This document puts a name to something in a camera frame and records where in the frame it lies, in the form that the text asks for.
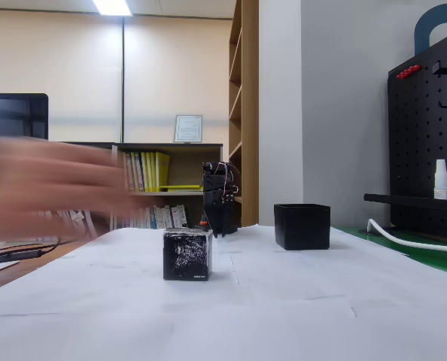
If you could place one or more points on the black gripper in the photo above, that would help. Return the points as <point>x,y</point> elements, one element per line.
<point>216,198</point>

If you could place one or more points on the black scratched cube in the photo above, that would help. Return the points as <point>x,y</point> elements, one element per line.
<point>187,259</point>

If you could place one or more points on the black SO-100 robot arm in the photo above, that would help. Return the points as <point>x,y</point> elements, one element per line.
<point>212,180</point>

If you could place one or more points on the black open box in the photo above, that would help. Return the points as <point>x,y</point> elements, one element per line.
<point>302,229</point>

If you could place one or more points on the person hand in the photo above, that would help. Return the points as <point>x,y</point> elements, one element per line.
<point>39,188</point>

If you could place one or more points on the white paper sheet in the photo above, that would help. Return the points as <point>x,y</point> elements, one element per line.
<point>253,240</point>
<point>114,289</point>
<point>76,338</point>
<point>125,244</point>
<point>321,274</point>
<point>321,338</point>

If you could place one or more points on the flat yellow folder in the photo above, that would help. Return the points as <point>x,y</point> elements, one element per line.
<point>178,187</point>

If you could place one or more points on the low wooden bookshelf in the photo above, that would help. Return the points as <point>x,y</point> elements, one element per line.
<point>95,144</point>
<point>189,165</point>

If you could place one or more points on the thick yellow binder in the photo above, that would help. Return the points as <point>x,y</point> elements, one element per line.
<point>162,169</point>

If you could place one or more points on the narrow yellow binder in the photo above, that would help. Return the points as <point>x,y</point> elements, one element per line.
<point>152,169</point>
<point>145,169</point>

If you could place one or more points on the framed certificate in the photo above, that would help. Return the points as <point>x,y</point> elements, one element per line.
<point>188,128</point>

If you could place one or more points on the green spine book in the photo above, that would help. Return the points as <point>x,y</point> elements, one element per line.
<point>140,169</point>

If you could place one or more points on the tall wooden bookshelf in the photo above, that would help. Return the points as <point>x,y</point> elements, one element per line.
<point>250,113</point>

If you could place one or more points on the black pegboard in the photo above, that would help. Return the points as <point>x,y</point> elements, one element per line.
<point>408,150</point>

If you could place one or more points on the white dropper bottle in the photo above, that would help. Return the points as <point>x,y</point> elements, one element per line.
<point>442,180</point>

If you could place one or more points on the white laptop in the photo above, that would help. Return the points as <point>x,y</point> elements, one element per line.
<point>13,113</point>

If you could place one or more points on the ceiling light panel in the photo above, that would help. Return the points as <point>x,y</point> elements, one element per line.
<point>112,6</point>

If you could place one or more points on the dark blue arch board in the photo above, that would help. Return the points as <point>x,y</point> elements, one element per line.
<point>421,34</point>

